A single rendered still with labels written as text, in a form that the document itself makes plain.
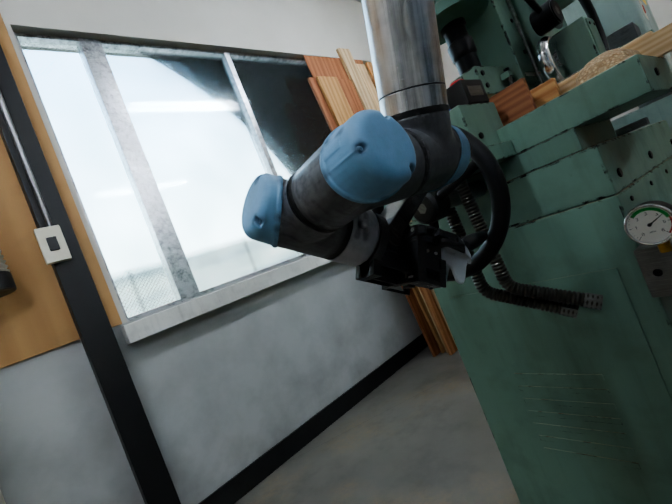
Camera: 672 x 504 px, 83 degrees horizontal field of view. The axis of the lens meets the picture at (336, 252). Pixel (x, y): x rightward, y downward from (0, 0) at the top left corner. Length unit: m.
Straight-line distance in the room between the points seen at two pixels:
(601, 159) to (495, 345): 0.45
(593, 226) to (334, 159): 0.57
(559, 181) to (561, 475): 0.66
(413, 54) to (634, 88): 0.41
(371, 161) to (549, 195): 0.54
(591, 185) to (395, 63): 0.46
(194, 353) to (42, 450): 0.57
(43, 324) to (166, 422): 0.58
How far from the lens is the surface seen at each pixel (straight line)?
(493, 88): 1.02
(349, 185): 0.33
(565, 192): 0.80
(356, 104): 2.82
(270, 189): 0.39
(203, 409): 1.82
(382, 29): 0.46
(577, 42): 1.12
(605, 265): 0.82
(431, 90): 0.44
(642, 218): 0.72
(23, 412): 1.71
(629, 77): 0.77
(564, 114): 0.79
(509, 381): 1.01
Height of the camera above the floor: 0.79
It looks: 1 degrees up
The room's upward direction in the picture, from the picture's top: 22 degrees counter-clockwise
